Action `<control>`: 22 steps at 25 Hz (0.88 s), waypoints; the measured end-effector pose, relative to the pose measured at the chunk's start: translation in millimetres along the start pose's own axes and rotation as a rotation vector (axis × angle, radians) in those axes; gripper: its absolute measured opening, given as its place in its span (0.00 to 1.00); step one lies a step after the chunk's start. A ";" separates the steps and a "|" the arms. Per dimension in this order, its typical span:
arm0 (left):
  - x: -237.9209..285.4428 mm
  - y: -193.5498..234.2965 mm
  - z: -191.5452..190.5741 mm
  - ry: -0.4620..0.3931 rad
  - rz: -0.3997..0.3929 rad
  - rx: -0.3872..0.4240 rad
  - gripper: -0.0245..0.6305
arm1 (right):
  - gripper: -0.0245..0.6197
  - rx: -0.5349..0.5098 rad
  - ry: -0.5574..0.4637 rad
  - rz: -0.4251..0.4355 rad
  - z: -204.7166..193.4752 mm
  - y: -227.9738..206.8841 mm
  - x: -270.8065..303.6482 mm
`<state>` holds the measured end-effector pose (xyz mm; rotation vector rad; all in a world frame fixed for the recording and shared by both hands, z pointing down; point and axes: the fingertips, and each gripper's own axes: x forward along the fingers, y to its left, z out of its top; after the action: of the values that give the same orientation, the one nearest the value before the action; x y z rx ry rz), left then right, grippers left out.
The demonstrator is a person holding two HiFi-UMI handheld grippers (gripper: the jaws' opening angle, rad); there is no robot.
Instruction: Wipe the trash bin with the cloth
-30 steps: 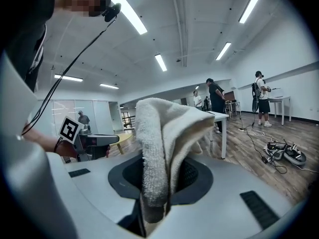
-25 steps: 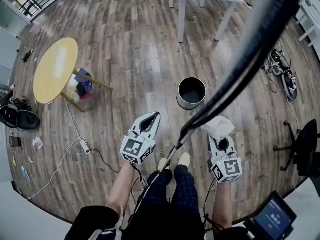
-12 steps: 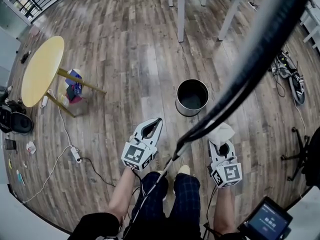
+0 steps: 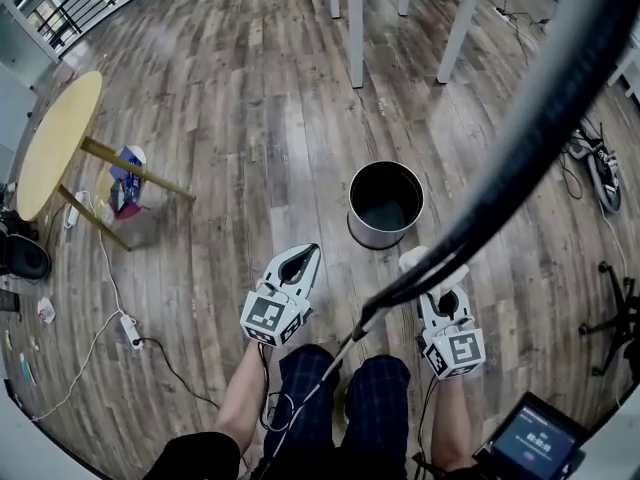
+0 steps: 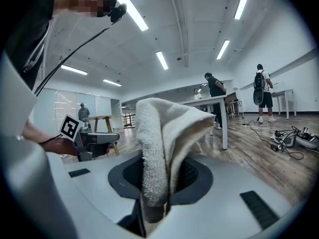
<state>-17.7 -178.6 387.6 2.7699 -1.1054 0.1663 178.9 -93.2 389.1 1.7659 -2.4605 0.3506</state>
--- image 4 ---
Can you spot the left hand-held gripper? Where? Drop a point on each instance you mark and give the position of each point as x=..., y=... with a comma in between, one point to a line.
x=265, y=318

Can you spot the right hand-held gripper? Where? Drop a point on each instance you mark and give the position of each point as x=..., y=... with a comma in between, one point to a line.
x=457, y=350

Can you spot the white paper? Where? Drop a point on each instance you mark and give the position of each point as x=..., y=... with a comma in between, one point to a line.
x=415, y=260

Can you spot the metal trash bin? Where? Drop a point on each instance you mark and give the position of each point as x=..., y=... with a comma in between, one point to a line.
x=385, y=203

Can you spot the person's left forearm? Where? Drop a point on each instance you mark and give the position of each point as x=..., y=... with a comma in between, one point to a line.
x=240, y=403

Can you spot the person's right forearm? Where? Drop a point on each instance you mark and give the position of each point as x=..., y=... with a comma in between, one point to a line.
x=452, y=423

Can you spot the person's plaid trousers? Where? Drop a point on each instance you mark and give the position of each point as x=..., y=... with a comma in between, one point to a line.
x=380, y=403

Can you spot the black monitor screen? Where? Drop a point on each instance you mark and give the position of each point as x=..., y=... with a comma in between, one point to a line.
x=535, y=443

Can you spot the white power strip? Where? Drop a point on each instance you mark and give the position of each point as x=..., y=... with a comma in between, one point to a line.
x=75, y=210
x=131, y=332

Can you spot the dark red bag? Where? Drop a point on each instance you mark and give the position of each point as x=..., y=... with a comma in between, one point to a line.
x=130, y=212

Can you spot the black office chair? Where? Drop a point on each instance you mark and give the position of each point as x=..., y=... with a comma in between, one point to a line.
x=626, y=313

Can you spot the blue printed packet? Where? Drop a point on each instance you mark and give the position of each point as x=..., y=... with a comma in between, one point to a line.
x=127, y=188

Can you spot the yellowish plastic bag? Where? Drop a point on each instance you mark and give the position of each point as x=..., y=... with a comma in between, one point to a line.
x=106, y=203

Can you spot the person's black shirt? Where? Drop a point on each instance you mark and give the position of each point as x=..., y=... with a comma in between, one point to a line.
x=195, y=458

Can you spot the crumpled white wrapper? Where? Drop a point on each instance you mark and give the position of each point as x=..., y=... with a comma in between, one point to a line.
x=46, y=310

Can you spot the white rectangular table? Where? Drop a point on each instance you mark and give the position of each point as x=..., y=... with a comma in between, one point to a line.
x=356, y=28

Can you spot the small pale bottle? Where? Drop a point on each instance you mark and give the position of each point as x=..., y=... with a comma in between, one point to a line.
x=34, y=343

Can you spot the yellow round table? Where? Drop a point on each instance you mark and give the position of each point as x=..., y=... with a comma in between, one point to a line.
x=55, y=143

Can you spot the teal flat packet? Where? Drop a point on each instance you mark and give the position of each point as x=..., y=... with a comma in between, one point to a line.
x=27, y=368

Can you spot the black mesh wastebasket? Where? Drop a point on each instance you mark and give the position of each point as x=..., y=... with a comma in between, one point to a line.
x=9, y=300

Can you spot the yellow green small packet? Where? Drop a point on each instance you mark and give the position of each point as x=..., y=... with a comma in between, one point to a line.
x=8, y=338

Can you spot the white narrow desk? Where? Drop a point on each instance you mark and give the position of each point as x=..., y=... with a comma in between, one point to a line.
x=625, y=70

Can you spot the small white socket strip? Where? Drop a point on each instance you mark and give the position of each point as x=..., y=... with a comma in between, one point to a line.
x=505, y=14

